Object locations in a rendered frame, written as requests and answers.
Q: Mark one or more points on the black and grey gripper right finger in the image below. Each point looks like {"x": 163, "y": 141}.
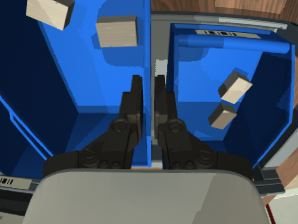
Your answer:
{"x": 185, "y": 151}

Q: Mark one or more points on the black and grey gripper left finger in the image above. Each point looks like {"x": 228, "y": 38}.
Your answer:
{"x": 110, "y": 149}

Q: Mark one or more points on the blue bin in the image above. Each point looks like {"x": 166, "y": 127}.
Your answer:
{"x": 17, "y": 156}
{"x": 62, "y": 86}
{"x": 205, "y": 60}

